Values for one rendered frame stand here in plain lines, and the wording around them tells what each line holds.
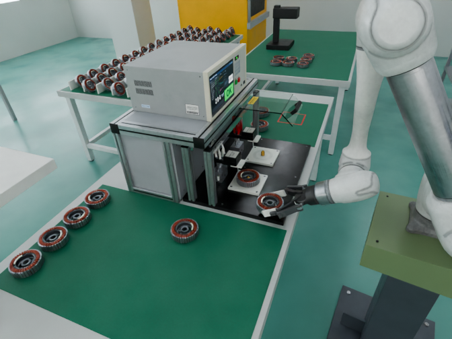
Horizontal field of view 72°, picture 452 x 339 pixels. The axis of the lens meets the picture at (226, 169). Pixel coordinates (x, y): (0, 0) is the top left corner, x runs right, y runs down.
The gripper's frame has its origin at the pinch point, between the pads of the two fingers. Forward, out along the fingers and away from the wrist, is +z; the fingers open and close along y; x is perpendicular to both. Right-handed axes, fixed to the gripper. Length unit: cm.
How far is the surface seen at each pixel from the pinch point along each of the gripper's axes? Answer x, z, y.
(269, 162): 1.2, 10.9, 35.2
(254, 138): 14.4, 14.4, 39.7
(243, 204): 1.5, 13.9, 1.9
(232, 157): 19.2, 14.7, 14.4
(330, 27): -20, 50, 549
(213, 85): 51, 4, 13
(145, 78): 67, 28, 9
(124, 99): 63, 129, 90
